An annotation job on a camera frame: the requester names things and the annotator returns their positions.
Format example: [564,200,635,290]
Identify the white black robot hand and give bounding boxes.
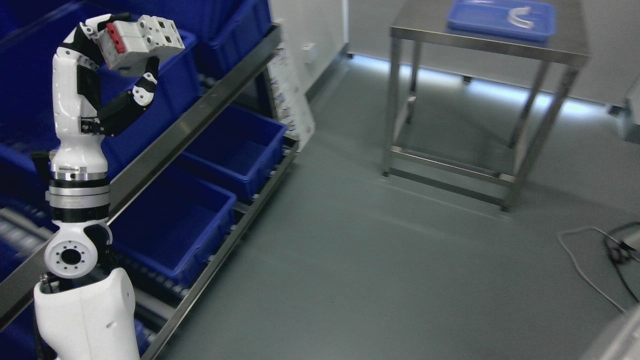
[50,13,161,176]

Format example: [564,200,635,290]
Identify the grey red circuit breaker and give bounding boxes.
[97,14,185,77]

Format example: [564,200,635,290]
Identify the metal shelf rack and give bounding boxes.
[0,22,301,360]

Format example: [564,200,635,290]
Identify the blue bin lower near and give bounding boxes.
[110,165,237,288]

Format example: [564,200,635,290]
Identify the blue bin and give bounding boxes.
[85,0,274,67]
[110,165,237,288]
[173,105,287,202]

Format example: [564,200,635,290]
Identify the blue bin lower far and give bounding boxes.
[173,105,287,202]

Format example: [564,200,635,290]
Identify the blue bin top right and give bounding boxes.
[85,0,274,67]

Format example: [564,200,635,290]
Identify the white labelled sign board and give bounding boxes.
[267,19,316,152]

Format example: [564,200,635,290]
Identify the stainless steel table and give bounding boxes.
[378,0,590,215]

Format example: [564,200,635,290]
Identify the white curved pipe clamp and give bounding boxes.
[507,6,535,30]

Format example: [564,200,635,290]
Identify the blue plastic tray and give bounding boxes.
[446,0,557,43]

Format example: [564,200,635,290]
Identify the white wall socket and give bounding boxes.
[301,42,318,64]

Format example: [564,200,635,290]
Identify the white cable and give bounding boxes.
[557,225,632,315]

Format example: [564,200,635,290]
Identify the black cable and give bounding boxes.
[602,222,640,304]

